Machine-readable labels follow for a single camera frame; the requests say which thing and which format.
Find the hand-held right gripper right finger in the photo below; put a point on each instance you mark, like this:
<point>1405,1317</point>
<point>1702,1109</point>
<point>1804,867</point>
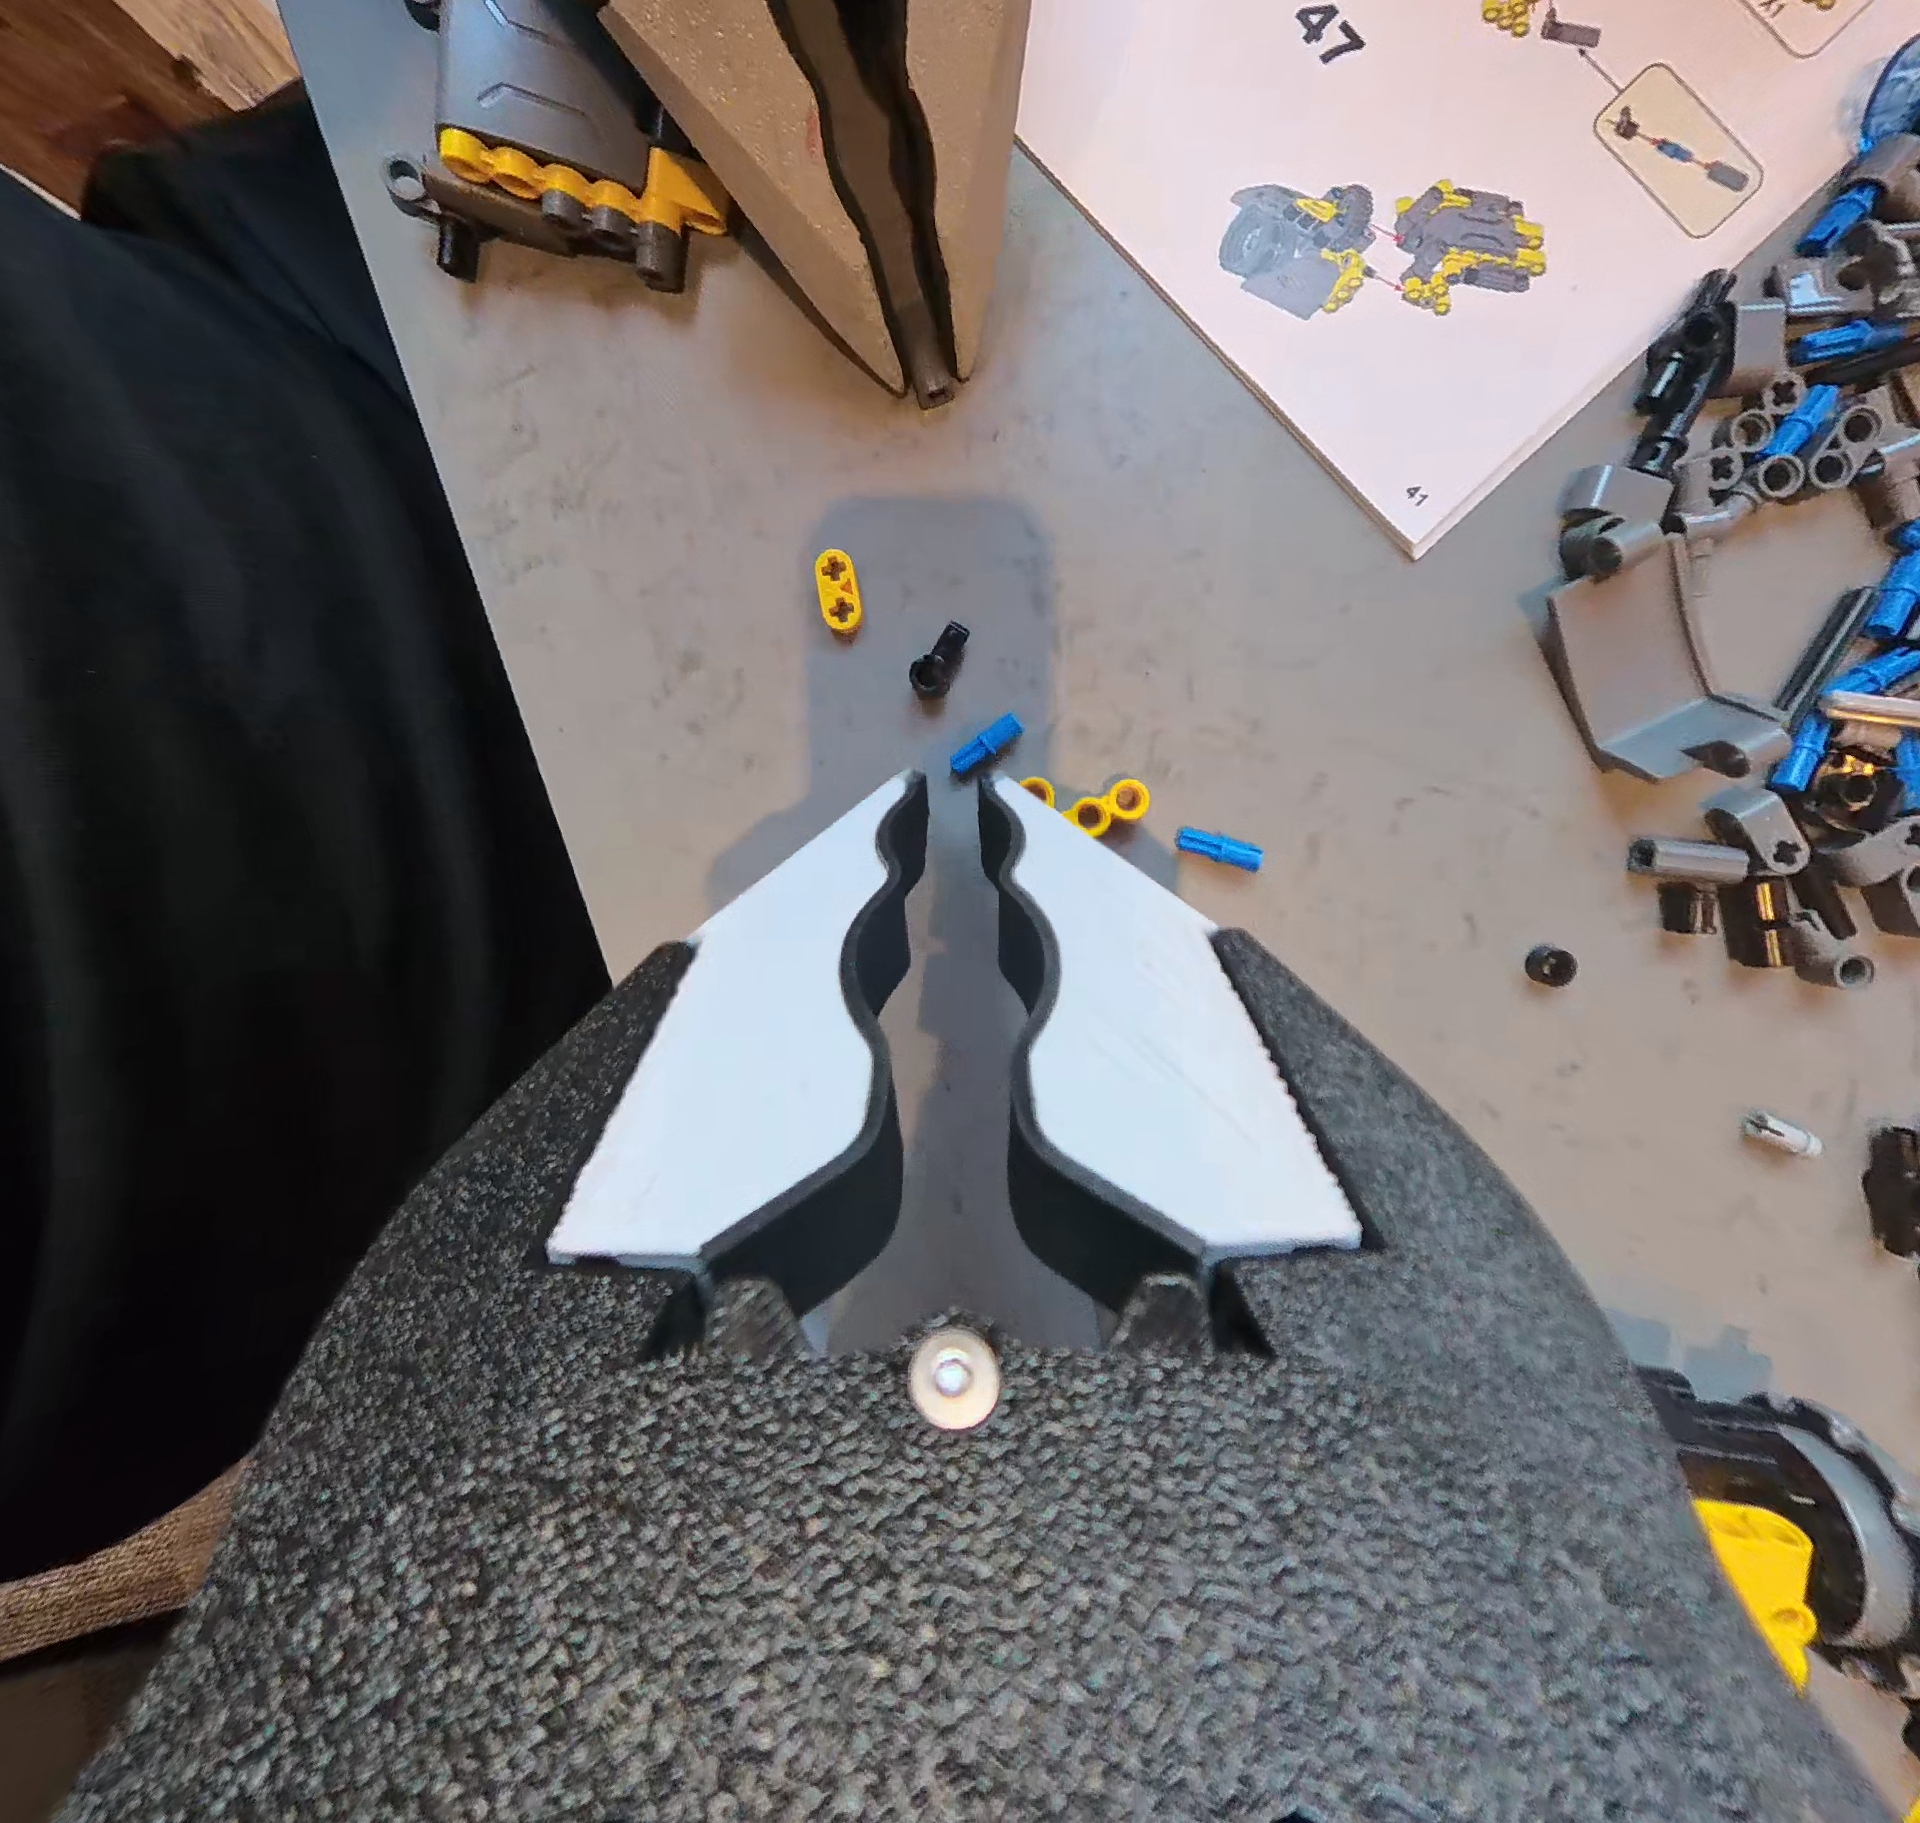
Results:
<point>1170,1088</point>

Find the pile of toy brick parts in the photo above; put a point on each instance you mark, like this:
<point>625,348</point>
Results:
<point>1785,458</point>

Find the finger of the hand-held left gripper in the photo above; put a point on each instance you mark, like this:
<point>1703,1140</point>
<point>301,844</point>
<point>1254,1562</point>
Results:
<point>705,39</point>
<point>975,84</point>

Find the transparent blue round plate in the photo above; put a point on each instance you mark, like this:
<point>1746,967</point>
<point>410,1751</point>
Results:
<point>1892,99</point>

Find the white small pin brick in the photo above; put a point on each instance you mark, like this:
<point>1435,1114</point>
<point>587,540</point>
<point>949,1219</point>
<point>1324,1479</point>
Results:
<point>1780,1136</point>

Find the yellow two-hole brick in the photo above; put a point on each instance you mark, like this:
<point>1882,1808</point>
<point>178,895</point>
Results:
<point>835,590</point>

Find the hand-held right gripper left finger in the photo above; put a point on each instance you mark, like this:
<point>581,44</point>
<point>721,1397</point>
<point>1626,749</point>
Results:
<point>721,1088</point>

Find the grey desk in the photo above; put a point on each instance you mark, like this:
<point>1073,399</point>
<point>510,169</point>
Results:
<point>1275,653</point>

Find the black pin connector brick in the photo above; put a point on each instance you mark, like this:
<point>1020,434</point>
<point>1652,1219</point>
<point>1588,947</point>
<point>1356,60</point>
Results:
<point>932,670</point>

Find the blue pin brick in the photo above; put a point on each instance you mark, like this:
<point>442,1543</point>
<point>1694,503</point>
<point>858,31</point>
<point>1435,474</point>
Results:
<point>1218,848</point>
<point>986,743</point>

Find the grey and black toy wheel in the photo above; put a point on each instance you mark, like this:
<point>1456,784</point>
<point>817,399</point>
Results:
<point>1867,1539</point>

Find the white building instruction booklet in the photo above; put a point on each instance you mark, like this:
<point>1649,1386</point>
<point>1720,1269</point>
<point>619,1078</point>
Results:
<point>1201,128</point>

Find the person's dark clothing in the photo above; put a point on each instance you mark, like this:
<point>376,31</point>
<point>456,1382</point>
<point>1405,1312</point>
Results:
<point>225,803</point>

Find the black bush brick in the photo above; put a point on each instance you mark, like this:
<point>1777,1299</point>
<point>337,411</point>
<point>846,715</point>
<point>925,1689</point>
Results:
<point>1550,967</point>

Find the grey and yellow brick assembly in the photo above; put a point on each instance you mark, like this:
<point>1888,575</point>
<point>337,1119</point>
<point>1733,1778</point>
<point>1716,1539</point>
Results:
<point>525,53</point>

